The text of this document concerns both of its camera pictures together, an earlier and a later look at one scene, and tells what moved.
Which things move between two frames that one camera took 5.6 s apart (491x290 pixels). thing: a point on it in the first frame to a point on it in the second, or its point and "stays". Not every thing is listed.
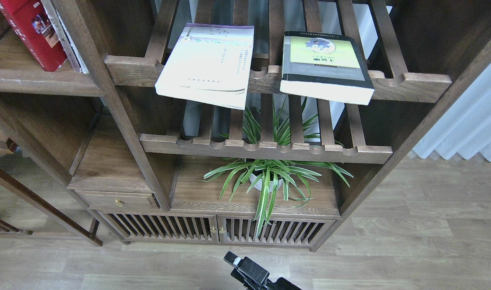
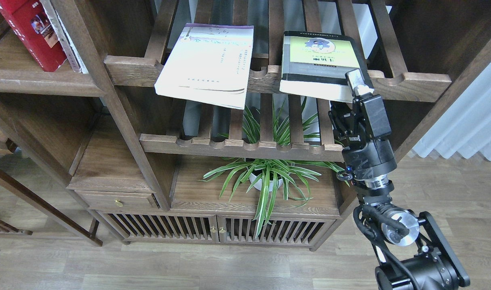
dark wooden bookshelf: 235,123 stays
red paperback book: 31,21 stays
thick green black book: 324,66 stays
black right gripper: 254,277 to 362,131
